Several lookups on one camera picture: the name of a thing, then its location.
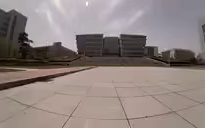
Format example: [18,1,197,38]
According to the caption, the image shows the dark tree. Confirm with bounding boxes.
[17,31,34,60]

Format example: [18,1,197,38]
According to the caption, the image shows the wide grey building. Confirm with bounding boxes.
[75,33,148,58]

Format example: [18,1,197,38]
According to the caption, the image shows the wide stone stairs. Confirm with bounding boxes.
[68,55,169,67]

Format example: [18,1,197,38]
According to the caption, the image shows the grey stone kerb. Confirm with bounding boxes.
[0,66,98,94]

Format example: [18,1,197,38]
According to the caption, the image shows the small grey building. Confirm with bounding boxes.
[144,45,159,58]

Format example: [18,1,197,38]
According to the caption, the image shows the pale concrete slab plaza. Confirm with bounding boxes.
[0,65,205,128]

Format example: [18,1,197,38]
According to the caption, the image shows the low dark building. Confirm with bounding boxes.
[33,41,78,61]

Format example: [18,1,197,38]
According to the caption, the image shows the tall grey building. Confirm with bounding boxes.
[0,3,28,61]

